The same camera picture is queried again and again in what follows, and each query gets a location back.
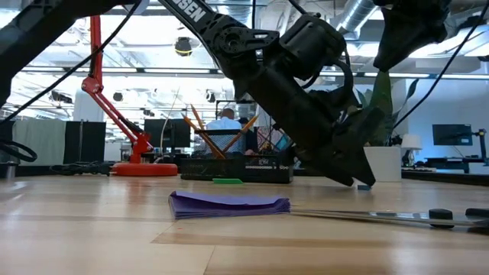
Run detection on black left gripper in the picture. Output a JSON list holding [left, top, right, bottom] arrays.
[[244, 68, 385, 188]]

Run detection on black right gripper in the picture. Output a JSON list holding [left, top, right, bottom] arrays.
[[373, 0, 454, 73]]

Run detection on orange pencil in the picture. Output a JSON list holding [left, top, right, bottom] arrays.
[[181, 113, 225, 160], [189, 102, 227, 160], [222, 114, 261, 155]]

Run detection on green eraser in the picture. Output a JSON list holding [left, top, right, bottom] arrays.
[[212, 177, 245, 186]]

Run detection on purple sticky note pad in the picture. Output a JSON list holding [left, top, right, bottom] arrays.
[[167, 189, 292, 221]]

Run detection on black mesh desk organizer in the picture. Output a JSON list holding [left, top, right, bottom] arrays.
[[179, 128, 296, 185]]

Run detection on green plant in white pot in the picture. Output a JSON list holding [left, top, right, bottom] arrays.
[[355, 70, 421, 183]]

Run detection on white table lamp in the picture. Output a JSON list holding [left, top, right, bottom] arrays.
[[400, 134, 423, 166]]

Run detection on person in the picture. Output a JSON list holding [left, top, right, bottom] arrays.
[[205, 107, 245, 131]]

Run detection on black computer monitor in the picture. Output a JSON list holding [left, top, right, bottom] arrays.
[[144, 118, 192, 149]]

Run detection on black ceiling spotlight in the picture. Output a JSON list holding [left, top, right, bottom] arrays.
[[173, 36, 193, 57]]

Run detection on red desk lamp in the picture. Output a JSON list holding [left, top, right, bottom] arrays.
[[81, 15, 180, 178]]

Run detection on black partition panel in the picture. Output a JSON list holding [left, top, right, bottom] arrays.
[[63, 121, 107, 163]]

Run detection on grey partition curtain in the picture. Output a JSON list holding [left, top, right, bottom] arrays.
[[12, 118, 67, 166]]

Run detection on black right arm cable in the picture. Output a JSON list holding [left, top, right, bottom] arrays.
[[392, 2, 489, 129]]

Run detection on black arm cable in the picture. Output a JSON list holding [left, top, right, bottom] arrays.
[[0, 0, 143, 125], [392, 2, 489, 129]]

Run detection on black wall television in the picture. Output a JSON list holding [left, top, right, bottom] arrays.
[[432, 123, 474, 147]]

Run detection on red-handled scissors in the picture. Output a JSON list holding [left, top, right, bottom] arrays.
[[289, 207, 489, 235]]

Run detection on black lamp power cord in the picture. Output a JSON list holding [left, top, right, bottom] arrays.
[[50, 160, 112, 177]]

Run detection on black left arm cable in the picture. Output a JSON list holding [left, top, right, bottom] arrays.
[[0, 0, 143, 125]]

